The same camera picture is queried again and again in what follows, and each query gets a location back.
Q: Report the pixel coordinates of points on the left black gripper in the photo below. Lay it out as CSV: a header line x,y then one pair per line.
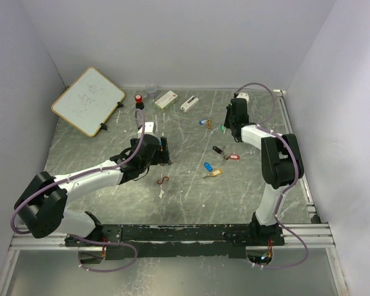
x,y
161,156

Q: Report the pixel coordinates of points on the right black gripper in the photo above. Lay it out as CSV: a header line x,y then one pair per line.
x,y
226,123

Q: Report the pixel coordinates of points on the blue tag key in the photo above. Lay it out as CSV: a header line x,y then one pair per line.
x,y
207,122
208,167

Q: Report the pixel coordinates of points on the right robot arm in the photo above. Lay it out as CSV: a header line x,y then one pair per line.
x,y
281,163

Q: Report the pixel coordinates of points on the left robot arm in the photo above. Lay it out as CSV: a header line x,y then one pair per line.
x,y
43,206

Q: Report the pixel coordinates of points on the red S-carabiner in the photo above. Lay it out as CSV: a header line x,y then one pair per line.
x,y
162,180

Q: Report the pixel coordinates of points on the black tag key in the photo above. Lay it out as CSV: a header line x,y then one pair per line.
x,y
218,150

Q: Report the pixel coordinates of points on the red tag key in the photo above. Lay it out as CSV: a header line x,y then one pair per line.
x,y
231,157

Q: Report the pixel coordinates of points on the white plastic device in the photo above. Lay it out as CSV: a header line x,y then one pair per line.
x,y
189,104

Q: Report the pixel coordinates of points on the red black stamp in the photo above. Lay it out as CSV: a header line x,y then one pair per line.
x,y
139,102

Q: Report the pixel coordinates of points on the white green cardboard box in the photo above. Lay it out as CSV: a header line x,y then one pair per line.
x,y
166,101

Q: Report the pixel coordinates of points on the yellow tag key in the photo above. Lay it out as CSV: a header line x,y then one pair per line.
x,y
213,174

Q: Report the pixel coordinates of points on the clear plastic cup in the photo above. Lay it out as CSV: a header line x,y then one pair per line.
x,y
151,90

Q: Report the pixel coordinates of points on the wood-framed whiteboard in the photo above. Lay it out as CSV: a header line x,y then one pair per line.
x,y
89,102

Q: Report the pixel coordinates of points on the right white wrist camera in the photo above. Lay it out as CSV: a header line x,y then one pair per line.
x,y
241,95

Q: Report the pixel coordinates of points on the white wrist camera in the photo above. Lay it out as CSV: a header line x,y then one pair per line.
x,y
149,128
241,95

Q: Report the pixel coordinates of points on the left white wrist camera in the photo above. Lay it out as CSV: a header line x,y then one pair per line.
x,y
149,128

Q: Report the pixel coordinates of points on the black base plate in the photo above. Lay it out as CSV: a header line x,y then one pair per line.
x,y
187,240

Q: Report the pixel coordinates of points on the aluminium rail frame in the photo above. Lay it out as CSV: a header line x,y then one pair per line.
x,y
186,201

